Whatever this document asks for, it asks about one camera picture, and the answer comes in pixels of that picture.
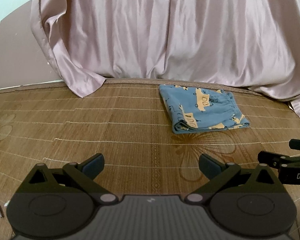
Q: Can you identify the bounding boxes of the blue car-print pants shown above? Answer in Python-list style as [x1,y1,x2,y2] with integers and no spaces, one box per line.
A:
[159,85,250,134]

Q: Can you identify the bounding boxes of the pink satin curtain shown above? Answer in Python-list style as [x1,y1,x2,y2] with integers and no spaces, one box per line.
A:
[31,0,300,117]

